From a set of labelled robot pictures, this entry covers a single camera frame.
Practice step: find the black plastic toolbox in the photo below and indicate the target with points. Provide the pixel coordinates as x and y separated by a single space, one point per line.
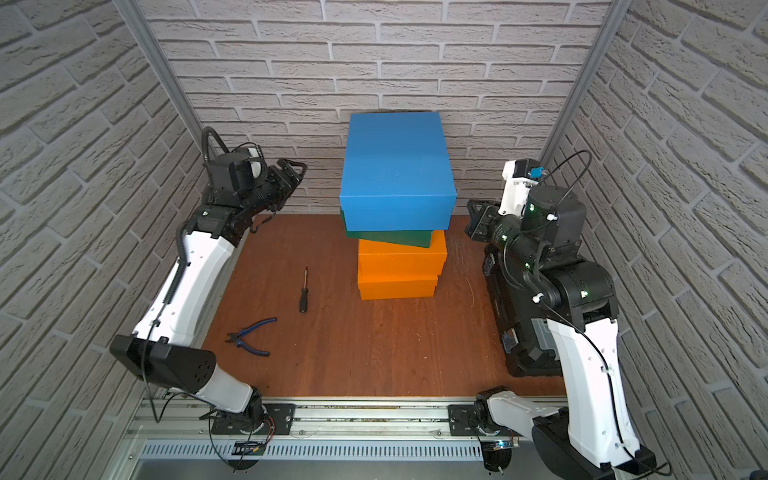
528 287

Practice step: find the orange shoebox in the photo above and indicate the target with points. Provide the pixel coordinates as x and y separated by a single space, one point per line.
389 261
397 289

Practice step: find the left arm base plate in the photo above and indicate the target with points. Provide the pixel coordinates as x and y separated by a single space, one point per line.
281 415

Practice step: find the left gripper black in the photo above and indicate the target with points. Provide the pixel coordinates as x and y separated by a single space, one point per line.
280 180

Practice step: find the left corner aluminium post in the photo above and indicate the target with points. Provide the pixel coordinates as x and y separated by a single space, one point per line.
168 146

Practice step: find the blue handled pliers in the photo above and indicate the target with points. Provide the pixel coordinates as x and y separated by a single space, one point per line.
240 339

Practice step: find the green shoebox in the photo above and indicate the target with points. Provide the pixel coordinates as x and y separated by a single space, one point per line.
413 238

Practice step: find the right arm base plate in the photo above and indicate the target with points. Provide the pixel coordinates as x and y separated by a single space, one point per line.
470 420

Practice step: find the right corner aluminium post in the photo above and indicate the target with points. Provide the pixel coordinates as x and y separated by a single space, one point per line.
613 18

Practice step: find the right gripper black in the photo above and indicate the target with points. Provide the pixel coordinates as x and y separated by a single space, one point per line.
480 219

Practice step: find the orange shoebox front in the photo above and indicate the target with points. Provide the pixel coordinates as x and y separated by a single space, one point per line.
389 261

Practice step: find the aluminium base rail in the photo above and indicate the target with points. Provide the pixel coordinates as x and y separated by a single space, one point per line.
323 428

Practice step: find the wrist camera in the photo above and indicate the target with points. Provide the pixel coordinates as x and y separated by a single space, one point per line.
519 177
256 161

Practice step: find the orange shoebox rear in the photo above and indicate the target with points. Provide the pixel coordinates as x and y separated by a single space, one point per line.
397 289

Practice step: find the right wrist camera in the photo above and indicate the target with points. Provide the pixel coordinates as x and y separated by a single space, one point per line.
519 177

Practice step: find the corner aluminium post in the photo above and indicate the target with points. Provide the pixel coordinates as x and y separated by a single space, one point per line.
168 146
613 18

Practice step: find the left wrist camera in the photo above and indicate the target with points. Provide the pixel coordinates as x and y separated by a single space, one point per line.
256 161

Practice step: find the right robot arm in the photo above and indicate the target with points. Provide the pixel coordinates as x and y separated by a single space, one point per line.
592 437

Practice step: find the blue shoebox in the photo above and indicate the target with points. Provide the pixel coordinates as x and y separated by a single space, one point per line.
397 173

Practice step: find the black handled screwdriver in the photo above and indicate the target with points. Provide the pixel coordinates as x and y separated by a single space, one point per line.
303 302

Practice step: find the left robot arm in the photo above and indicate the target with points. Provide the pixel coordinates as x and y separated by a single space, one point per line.
159 349

